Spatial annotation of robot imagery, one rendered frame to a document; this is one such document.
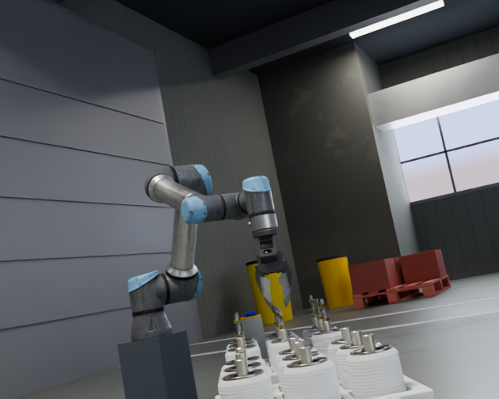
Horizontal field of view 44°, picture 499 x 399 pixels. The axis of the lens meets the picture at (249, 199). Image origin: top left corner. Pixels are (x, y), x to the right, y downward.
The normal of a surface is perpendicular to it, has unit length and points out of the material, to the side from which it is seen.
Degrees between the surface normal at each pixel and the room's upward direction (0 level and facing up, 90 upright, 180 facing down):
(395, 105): 90
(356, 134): 90
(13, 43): 90
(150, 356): 90
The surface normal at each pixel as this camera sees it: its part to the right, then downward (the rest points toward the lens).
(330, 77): -0.44, -0.05
